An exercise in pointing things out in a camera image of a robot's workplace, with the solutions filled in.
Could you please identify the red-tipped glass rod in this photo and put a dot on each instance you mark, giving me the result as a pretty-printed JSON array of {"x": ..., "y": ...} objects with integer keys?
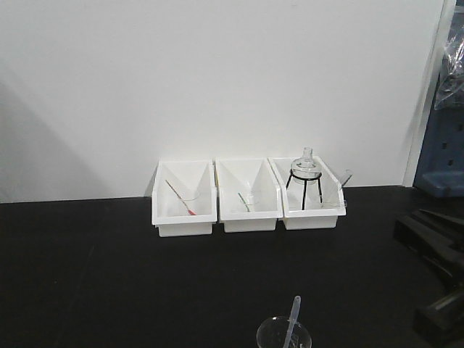
[{"x": 188, "y": 209}]

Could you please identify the black wire tripod stand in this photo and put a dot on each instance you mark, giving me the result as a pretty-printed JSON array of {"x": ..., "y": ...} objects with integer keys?
[{"x": 304, "y": 188}]

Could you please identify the right white plastic bin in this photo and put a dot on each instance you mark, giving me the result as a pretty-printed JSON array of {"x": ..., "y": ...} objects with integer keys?
[{"x": 315, "y": 215}]

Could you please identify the round glass flask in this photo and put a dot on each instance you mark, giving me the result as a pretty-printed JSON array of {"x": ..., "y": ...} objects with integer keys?
[{"x": 305, "y": 169}]

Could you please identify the middle white plastic bin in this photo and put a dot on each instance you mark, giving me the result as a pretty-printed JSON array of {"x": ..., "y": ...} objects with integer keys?
[{"x": 249, "y": 195}]

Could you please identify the white plastic bin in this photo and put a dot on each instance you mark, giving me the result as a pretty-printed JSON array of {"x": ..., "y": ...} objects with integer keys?
[
  {"x": 315, "y": 215},
  {"x": 195, "y": 182},
  {"x": 249, "y": 195}
]

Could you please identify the green-tipped glass rod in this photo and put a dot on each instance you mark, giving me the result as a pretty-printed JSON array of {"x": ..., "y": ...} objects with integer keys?
[{"x": 244, "y": 202}]

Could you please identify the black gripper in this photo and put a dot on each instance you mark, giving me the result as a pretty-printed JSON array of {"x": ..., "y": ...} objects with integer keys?
[{"x": 437, "y": 239}]

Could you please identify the left white plastic bin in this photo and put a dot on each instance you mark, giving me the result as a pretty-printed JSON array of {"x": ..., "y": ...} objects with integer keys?
[{"x": 195, "y": 182}]

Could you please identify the translucent plastic pipette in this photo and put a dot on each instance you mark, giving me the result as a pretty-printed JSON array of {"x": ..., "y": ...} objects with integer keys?
[{"x": 292, "y": 320}]

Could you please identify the clear glass beaker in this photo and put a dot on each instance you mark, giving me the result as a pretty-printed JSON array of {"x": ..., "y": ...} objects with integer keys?
[{"x": 272, "y": 333}]

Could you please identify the clear plastic bag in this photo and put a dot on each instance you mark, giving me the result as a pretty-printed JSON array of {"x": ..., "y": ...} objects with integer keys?
[{"x": 449, "y": 94}]

